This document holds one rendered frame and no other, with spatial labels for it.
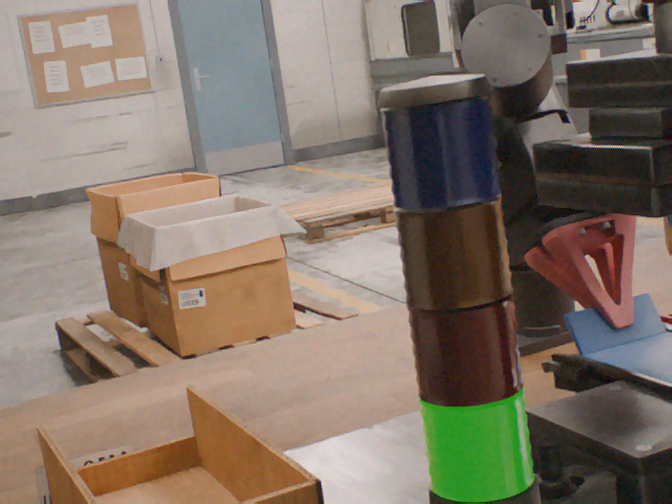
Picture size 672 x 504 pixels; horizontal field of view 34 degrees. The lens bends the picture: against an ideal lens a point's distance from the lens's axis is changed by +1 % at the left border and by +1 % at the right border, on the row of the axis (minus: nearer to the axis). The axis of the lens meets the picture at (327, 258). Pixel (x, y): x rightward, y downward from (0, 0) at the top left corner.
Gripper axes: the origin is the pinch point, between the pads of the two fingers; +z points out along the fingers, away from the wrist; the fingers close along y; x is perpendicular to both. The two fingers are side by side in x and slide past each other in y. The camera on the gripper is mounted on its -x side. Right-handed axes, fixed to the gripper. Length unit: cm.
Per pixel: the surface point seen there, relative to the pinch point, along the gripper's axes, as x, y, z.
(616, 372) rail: -4.6, 3.7, 3.9
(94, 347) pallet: 37, -370, -112
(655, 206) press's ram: -9.4, 18.8, -1.7
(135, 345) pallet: 51, -359, -105
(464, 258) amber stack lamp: -27.6, 30.3, 1.6
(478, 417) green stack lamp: -27.9, 27.4, 6.4
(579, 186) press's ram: -9.3, 14.1, -5.2
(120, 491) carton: -31.1, -23.3, -2.3
